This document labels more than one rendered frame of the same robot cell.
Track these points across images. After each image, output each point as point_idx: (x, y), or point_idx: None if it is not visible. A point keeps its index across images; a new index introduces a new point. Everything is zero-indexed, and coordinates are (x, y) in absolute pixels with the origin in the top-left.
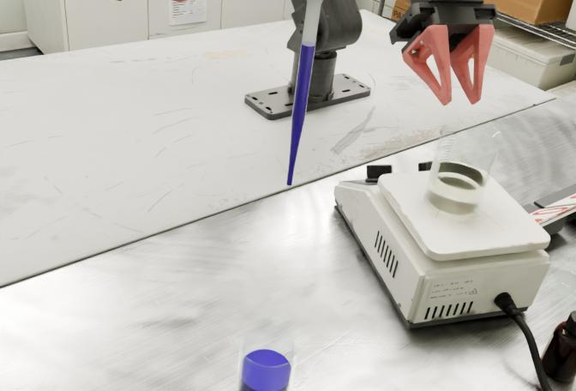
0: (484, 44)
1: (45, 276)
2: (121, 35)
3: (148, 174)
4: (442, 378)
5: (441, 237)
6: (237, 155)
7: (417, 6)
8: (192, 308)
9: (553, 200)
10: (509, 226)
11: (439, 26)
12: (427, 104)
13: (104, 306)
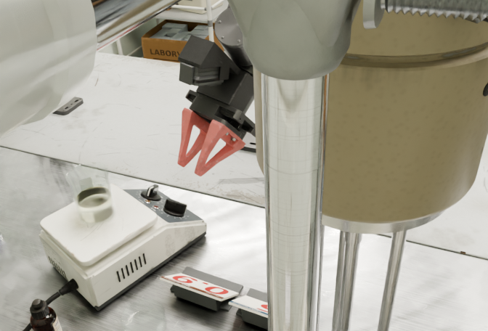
0: (210, 135)
1: (33, 155)
2: None
3: (128, 141)
4: (20, 289)
5: (57, 220)
6: (175, 154)
7: (188, 91)
8: (33, 196)
9: (263, 298)
10: (86, 242)
11: (187, 109)
12: None
13: (22, 176)
